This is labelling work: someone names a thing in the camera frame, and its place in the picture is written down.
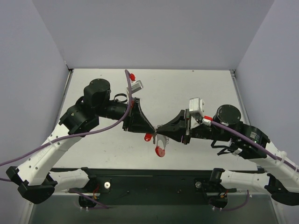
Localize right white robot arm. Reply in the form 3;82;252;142
156;103;299;206

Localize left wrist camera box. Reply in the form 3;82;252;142
130;80;143;94

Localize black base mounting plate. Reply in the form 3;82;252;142
77;169;227;206

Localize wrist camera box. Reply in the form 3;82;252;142
189;98;205;123
130;80;143;94

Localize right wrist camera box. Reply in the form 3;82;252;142
189;98;205;123

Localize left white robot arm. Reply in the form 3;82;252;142
6;79;155;204

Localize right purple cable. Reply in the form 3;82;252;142
211;121;299;173

